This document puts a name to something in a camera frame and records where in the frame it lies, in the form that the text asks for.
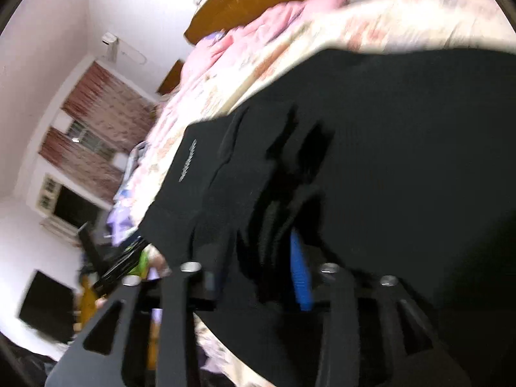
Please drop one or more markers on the wooden headboard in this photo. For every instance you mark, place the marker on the wooden headboard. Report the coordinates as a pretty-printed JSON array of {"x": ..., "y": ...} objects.
[{"x": 250, "y": 0}]

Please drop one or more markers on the black pants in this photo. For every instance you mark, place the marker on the black pants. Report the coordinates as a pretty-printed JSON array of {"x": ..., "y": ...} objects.
[{"x": 403, "y": 169}]

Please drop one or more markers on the red patterned curtain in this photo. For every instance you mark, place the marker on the red patterned curtain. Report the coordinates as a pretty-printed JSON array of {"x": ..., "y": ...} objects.
[{"x": 105, "y": 100}]

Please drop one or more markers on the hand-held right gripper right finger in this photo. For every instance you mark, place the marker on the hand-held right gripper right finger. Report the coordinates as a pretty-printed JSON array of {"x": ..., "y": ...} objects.
[{"x": 300, "y": 274}]

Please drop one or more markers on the pile of clothes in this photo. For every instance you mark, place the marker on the pile of clothes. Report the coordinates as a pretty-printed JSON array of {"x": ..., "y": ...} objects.
[{"x": 127, "y": 193}]

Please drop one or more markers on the window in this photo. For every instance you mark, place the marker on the window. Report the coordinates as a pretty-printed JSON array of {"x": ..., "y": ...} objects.
[{"x": 90, "y": 139}]

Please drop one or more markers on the pink quilt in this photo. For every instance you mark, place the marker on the pink quilt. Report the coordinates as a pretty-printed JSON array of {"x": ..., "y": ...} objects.
[{"x": 250, "y": 40}]

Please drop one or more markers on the floral bed sheet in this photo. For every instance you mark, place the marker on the floral bed sheet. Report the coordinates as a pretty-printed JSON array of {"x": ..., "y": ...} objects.
[{"x": 423, "y": 16}]

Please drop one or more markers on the white air conditioner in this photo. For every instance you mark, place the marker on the white air conditioner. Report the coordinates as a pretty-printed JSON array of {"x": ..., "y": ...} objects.
[{"x": 117, "y": 48}]

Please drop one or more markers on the black television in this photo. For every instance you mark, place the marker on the black television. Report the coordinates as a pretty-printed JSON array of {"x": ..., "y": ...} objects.
[{"x": 46, "y": 306}]

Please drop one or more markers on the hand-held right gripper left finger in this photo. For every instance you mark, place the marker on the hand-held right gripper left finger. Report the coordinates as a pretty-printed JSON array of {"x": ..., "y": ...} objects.
[{"x": 177, "y": 310}]

